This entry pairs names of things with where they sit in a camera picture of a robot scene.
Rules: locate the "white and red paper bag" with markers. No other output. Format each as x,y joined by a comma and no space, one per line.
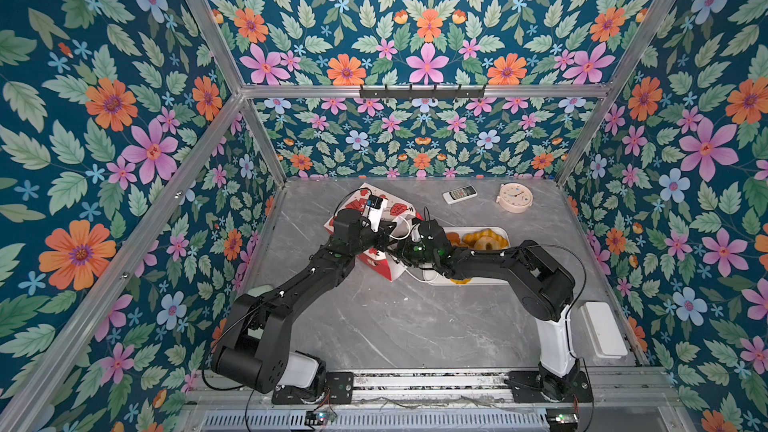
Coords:
401,212

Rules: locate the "black wall hook bar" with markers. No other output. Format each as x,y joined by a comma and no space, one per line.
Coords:
409,92

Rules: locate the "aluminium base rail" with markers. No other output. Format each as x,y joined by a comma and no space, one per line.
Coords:
364,395

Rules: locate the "brown sesame fake bagel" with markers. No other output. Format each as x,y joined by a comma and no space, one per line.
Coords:
490,243

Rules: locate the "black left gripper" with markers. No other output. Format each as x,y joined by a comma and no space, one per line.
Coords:
384,233

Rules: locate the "orange-brown fake pastry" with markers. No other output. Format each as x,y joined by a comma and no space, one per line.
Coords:
455,239

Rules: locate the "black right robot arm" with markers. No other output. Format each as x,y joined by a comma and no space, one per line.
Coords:
544,288

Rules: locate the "pink round alarm clock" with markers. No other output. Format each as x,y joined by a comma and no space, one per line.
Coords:
514,198

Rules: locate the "yellow fake croissant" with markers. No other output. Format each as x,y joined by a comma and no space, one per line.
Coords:
472,237

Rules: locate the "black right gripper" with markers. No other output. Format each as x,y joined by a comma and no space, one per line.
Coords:
405,248

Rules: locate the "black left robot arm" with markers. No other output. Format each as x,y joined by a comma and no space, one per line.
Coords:
254,349

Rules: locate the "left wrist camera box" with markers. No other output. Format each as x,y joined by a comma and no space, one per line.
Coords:
376,206

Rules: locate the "white remote control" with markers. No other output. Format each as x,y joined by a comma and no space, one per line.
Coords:
460,194

